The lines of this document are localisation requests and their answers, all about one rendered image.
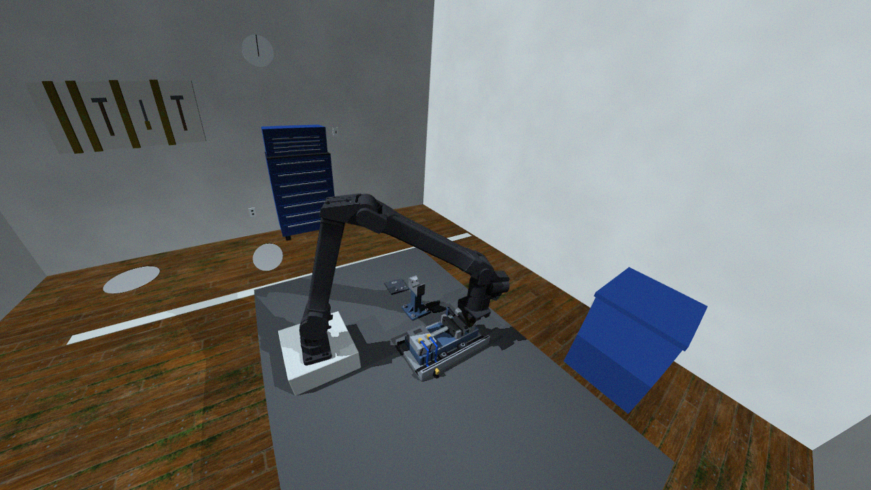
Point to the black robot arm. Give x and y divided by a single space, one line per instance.
366 211

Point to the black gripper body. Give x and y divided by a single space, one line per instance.
471 306

